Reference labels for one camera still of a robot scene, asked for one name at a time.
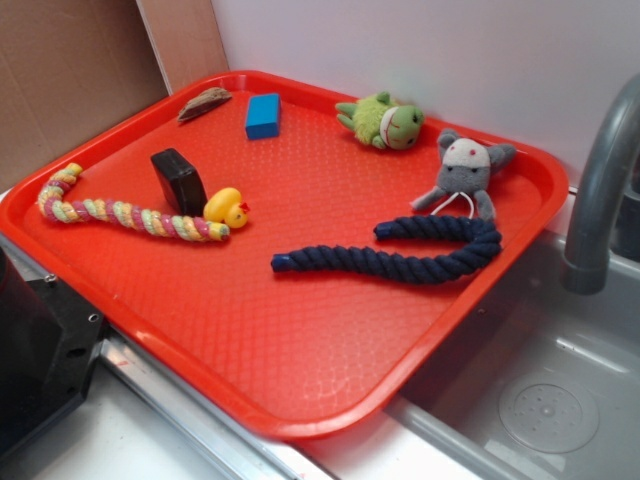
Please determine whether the gray plush animal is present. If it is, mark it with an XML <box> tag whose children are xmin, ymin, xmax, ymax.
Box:
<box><xmin>410</xmin><ymin>128</ymin><xmax>517</xmax><ymax>221</ymax></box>

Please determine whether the black rectangular block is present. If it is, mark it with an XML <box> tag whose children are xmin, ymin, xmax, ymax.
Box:
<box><xmin>151</xmin><ymin>148</ymin><xmax>207</xmax><ymax>217</ymax></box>

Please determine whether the navy blue braided rope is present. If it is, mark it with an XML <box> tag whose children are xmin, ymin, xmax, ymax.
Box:
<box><xmin>270</xmin><ymin>214</ymin><xmax>503</xmax><ymax>287</ymax></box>

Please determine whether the gray toy faucet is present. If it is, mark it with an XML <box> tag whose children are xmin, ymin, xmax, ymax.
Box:
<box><xmin>561</xmin><ymin>76</ymin><xmax>639</xmax><ymax>295</ymax></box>

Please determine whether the green plush frog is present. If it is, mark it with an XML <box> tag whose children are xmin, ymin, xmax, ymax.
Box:
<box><xmin>335</xmin><ymin>91</ymin><xmax>425</xmax><ymax>151</ymax></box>

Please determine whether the red plastic tray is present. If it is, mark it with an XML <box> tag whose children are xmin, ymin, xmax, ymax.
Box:
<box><xmin>1</xmin><ymin>71</ymin><xmax>568</xmax><ymax>440</ymax></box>

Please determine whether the brown wood piece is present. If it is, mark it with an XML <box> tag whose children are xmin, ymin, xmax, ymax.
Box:
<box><xmin>177</xmin><ymin>87</ymin><xmax>232</xmax><ymax>122</ymax></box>

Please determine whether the gray toy sink basin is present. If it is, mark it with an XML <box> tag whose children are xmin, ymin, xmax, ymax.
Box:
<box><xmin>388</xmin><ymin>233</ymin><xmax>639</xmax><ymax>479</ymax></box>

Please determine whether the blue wooden block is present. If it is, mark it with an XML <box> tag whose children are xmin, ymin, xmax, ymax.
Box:
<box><xmin>245</xmin><ymin>93</ymin><xmax>281</xmax><ymax>140</ymax></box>

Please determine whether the brown cardboard panel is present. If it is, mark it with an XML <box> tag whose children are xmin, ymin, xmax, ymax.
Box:
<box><xmin>1</xmin><ymin>1</ymin><xmax>228</xmax><ymax>190</ymax></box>

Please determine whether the multicolour braided rope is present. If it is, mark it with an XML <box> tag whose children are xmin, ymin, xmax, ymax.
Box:
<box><xmin>37</xmin><ymin>162</ymin><xmax>231</xmax><ymax>244</ymax></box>

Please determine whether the yellow rubber duck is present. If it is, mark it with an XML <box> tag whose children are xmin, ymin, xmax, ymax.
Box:
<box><xmin>203</xmin><ymin>187</ymin><xmax>250</xmax><ymax>229</ymax></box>

